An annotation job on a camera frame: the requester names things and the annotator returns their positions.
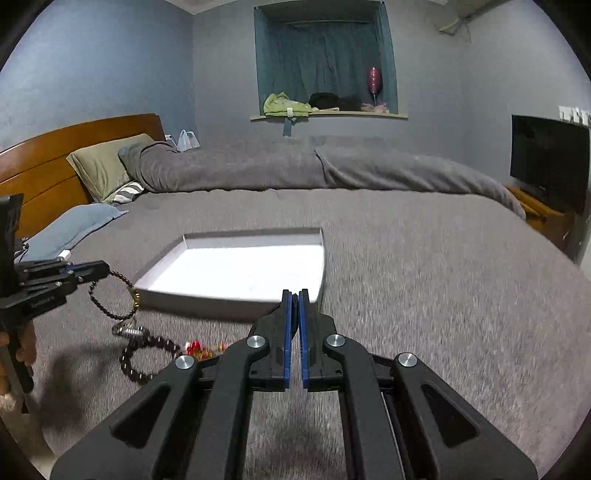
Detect grey folded duvet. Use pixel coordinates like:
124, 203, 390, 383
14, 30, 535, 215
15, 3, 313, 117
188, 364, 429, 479
118, 137, 525, 217

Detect white plastic bag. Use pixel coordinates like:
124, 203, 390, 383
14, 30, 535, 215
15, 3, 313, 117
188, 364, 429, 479
176, 130, 200, 152

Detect green cloth on sill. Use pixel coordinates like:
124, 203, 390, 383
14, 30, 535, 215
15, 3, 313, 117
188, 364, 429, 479
263, 92, 314, 118

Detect black cloth on sill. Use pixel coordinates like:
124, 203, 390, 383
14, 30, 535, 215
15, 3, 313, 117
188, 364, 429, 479
308, 92, 363, 111

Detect striped pillow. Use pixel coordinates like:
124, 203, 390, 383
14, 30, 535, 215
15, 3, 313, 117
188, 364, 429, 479
106, 181, 144, 205

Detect small dark bead bracelet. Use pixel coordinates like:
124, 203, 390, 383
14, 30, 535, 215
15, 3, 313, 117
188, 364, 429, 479
87, 269, 143, 322

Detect white wall hooks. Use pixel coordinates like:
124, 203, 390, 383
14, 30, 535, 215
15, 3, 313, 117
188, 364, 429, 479
559, 106, 591, 128

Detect pink balloon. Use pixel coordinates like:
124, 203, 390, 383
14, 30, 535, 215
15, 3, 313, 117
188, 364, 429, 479
367, 66, 383, 105

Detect left hand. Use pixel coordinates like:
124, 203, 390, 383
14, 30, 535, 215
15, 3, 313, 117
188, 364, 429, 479
1, 321, 37, 395

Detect blue metallic bangle bracelet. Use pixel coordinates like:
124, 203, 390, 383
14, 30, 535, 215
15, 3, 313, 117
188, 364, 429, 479
111, 317, 150, 339

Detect teal curtain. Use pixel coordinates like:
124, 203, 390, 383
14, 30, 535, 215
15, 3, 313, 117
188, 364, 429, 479
253, 1, 399, 114

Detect wooden headboard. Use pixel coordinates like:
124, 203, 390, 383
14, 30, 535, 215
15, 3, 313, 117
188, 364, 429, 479
1, 113, 164, 237

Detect wooden window sill shelf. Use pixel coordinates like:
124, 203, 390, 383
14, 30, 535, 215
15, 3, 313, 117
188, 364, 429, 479
249, 110, 409, 122

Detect light blue pillow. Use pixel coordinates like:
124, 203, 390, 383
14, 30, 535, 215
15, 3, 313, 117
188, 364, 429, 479
18, 203, 127, 261

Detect large dark wooden bead bracelet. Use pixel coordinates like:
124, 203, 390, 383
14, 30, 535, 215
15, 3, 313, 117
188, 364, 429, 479
118, 332, 184, 386

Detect olive green pillow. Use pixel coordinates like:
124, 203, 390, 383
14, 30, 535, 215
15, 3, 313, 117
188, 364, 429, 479
66, 133, 153, 203

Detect grey shallow cardboard tray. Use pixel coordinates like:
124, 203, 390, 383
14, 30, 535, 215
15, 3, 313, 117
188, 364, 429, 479
133, 227, 327, 323

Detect wooden tv stand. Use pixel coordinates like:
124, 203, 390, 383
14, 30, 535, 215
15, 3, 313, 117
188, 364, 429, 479
507, 186, 575, 252

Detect red bead bracelet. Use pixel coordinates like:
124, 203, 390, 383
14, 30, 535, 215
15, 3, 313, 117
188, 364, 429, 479
183, 339, 233, 362

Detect black television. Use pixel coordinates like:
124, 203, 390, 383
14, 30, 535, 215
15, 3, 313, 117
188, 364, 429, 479
510, 115, 590, 215

